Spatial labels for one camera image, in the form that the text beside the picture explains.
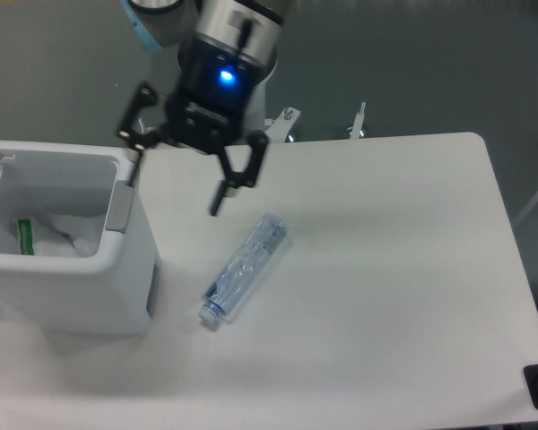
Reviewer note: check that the white plastic wrapper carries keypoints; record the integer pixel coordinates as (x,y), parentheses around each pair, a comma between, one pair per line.
(57,235)

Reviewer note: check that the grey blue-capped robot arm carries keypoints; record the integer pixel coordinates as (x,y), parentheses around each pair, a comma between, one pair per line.
(227,49)

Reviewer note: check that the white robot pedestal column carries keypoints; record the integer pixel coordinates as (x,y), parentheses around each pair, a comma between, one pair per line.
(231,109)

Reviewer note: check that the white open trash can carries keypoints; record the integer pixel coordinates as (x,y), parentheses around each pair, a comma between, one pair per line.
(110,292)

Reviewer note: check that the clear plastic water bottle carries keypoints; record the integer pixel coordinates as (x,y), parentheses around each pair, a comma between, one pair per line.
(241,270)

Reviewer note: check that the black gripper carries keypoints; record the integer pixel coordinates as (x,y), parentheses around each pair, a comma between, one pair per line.
(204,63)

